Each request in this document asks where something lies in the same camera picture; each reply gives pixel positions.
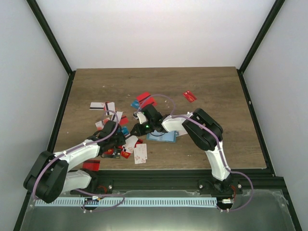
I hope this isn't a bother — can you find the red VIP card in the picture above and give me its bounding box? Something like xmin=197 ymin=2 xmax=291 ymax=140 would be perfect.
xmin=121 ymin=151 xmax=131 ymax=159

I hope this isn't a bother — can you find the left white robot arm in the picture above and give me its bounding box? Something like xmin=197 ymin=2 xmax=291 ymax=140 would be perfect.
xmin=23 ymin=121 xmax=125 ymax=203

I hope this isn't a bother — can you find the red stripe card front edge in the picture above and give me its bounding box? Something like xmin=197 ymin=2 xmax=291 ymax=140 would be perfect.
xmin=82 ymin=159 xmax=100 ymax=171

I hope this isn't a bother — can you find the white blossom card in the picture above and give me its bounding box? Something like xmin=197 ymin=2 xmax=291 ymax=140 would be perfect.
xmin=133 ymin=144 xmax=147 ymax=164
xmin=122 ymin=136 xmax=138 ymax=154

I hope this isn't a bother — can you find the black frame post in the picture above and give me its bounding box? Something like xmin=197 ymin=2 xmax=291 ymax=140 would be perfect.
xmin=26 ymin=0 xmax=73 ymax=75
xmin=239 ymin=0 xmax=286 ymax=73

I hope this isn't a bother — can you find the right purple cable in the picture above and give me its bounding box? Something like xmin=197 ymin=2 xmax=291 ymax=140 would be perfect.
xmin=138 ymin=93 xmax=255 ymax=214

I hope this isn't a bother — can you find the red card under white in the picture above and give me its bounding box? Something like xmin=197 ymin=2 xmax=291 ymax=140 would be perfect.
xmin=119 ymin=115 xmax=129 ymax=126

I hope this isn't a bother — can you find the purple cable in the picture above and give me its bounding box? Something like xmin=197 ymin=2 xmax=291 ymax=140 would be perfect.
xmin=138 ymin=93 xmax=255 ymax=214
xmin=31 ymin=109 xmax=126 ymax=214

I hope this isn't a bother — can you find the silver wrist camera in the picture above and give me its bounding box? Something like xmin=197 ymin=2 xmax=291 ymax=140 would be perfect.
xmin=133 ymin=111 xmax=148 ymax=124

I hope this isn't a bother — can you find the white card vertical stripe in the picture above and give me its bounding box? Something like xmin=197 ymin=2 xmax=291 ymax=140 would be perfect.
xmin=104 ymin=102 xmax=116 ymax=116

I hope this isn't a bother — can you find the red card far right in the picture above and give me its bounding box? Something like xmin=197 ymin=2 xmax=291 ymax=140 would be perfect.
xmin=182 ymin=90 xmax=197 ymax=103

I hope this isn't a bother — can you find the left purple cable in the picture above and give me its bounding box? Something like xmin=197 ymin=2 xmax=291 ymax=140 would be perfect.
xmin=31 ymin=109 xmax=126 ymax=214

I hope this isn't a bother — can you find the black frame post left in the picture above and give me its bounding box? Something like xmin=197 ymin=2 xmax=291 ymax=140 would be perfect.
xmin=26 ymin=0 xmax=73 ymax=75

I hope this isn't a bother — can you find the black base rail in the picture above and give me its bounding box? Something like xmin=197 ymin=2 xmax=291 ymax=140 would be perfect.
xmin=85 ymin=169 xmax=286 ymax=193

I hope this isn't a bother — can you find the white card black stripe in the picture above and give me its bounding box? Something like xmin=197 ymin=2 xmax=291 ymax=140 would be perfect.
xmin=90 ymin=102 xmax=105 ymax=110

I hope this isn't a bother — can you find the teal card holder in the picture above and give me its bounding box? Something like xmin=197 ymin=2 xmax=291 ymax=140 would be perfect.
xmin=146 ymin=131 xmax=188 ymax=143

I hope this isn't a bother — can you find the blue VIP card lower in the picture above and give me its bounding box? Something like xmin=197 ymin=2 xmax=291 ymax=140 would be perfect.
xmin=121 ymin=127 xmax=129 ymax=136

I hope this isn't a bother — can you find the white card red circle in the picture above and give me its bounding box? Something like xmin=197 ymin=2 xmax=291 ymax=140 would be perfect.
xmin=95 ymin=120 xmax=104 ymax=130

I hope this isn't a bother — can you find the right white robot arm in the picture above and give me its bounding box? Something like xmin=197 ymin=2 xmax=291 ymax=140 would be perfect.
xmin=130 ymin=104 xmax=231 ymax=194

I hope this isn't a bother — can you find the light blue slotted rail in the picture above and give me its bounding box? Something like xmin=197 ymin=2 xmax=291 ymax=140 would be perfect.
xmin=35 ymin=197 xmax=217 ymax=208

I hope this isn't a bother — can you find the blue vip card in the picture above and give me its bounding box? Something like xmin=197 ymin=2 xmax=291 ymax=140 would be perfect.
xmin=131 ymin=100 xmax=140 ymax=109
xmin=121 ymin=127 xmax=129 ymax=136

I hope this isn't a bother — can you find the black frame post right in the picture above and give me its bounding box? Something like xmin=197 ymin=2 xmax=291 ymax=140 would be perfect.
xmin=239 ymin=0 xmax=286 ymax=73

